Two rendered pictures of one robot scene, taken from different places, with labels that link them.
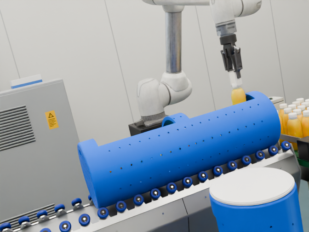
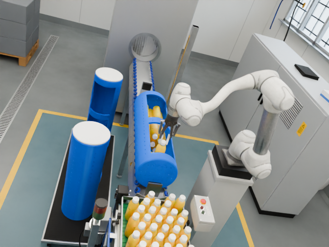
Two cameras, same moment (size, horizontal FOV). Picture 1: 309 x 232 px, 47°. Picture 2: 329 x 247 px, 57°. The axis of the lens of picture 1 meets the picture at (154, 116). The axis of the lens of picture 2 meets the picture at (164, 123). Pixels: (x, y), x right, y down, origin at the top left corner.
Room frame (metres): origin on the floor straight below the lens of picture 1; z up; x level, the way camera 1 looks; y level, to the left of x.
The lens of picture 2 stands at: (1.69, -2.01, 2.49)
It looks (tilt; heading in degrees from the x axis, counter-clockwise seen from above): 33 degrees down; 92
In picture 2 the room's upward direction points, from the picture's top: 19 degrees clockwise
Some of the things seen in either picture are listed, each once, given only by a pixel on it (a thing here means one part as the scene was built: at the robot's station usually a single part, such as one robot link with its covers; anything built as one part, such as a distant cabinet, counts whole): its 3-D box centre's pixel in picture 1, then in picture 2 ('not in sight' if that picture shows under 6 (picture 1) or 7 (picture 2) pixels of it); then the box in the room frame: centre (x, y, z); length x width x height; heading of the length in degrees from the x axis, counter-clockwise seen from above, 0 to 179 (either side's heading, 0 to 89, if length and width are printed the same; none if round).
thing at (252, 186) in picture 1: (250, 184); (91, 132); (1.13, -0.26, 1.03); 0.28 x 0.28 x 0.01
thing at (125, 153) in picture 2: not in sight; (125, 156); (1.30, 0.43, 0.31); 0.06 x 0.06 x 0.63; 19
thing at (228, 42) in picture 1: (229, 45); (171, 119); (1.66, -0.40, 1.47); 0.08 x 0.07 x 0.09; 19
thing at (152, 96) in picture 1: (150, 95); (244, 143); (2.24, 0.00, 1.25); 0.18 x 0.16 x 0.22; 122
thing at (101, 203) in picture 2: not in sight; (99, 212); (1.48, -1.02, 1.18); 0.06 x 0.06 x 0.16
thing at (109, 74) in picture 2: not in sight; (109, 74); (0.88, 0.69, 1.03); 0.28 x 0.28 x 0.01
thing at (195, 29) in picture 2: not in sight; (170, 99); (1.54, 0.98, 0.85); 0.06 x 0.06 x 1.70; 19
